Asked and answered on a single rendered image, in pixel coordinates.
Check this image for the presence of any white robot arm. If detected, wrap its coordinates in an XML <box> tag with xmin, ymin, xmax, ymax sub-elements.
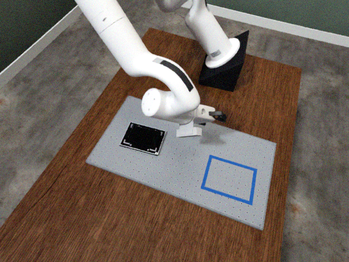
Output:
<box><xmin>75</xmin><ymin>0</ymin><xmax>240</xmax><ymax>138</ymax></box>

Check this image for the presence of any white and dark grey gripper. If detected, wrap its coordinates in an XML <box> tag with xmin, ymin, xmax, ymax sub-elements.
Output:
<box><xmin>193</xmin><ymin>105</ymin><xmax>226</xmax><ymax>126</ymax></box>

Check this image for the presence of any blue tape rectangle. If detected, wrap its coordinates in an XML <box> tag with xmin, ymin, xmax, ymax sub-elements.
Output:
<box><xmin>201</xmin><ymin>155</ymin><xmax>257</xmax><ymax>205</ymax></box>

